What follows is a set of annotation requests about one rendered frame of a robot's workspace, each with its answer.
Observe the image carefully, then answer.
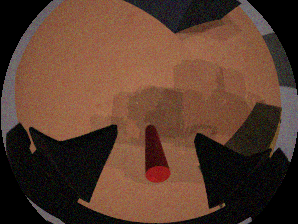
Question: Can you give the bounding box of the dark red peg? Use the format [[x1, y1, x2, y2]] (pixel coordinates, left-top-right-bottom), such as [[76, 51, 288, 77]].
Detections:
[[145, 125, 172, 183]]

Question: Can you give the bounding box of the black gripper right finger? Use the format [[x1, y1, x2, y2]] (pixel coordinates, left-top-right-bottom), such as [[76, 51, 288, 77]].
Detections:
[[194, 132, 271, 209]]

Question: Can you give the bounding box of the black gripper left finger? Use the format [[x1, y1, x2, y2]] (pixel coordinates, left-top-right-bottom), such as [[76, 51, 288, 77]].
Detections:
[[29, 125, 118, 202]]

